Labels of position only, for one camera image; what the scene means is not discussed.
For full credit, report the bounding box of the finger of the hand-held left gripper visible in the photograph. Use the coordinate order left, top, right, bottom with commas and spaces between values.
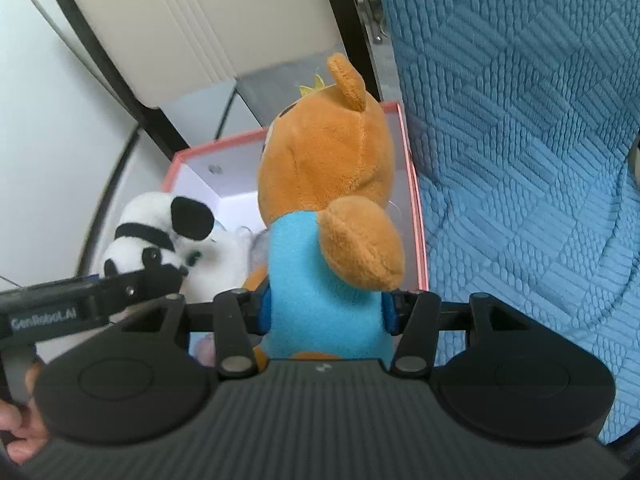
97, 265, 189, 318

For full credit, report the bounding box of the brown bear plush toy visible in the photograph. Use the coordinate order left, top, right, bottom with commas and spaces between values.
245, 52, 407, 361

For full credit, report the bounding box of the metal bracket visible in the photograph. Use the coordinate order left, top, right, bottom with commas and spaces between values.
352, 0, 388, 45

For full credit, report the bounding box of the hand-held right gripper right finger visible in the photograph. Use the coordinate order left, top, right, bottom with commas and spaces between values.
381, 289, 533, 378

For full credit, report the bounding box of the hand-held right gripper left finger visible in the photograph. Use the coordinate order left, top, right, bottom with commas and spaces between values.
117, 285, 275, 380

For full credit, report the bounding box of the panda plush toy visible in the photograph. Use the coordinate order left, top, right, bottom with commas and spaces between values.
102, 191, 216, 281

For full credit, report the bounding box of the beige panel with black frame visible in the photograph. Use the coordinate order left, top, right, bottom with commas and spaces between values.
42, 0, 396, 161

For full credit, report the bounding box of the person's left hand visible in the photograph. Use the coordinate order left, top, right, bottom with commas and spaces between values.
0, 361, 49, 461

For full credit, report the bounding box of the pink cardboard box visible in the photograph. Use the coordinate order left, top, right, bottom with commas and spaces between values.
160, 101, 430, 366

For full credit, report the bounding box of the blue quilted cushion cover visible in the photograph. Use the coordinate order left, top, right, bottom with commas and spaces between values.
370, 0, 640, 446

